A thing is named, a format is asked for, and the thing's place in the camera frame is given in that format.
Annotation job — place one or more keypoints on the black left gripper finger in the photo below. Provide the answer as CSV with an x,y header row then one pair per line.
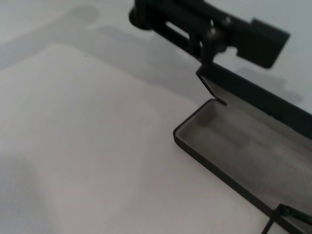
x,y
258,41

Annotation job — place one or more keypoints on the black glasses case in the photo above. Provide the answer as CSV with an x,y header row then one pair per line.
x,y
243,136

